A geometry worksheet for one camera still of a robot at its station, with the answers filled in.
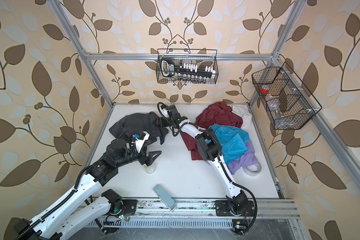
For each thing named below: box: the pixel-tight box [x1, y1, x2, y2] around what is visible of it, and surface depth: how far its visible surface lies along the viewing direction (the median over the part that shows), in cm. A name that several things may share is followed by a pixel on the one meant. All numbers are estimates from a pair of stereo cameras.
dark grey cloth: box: [109, 111, 169, 145], surface depth 103 cm
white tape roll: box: [242, 162, 262, 177], surface depth 86 cm
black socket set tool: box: [160, 57, 216, 82], surface depth 86 cm
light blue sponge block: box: [153, 184, 177, 212], surface depth 78 cm
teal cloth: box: [205, 124, 250, 164], surface depth 86 cm
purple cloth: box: [227, 139, 258, 175], surface depth 86 cm
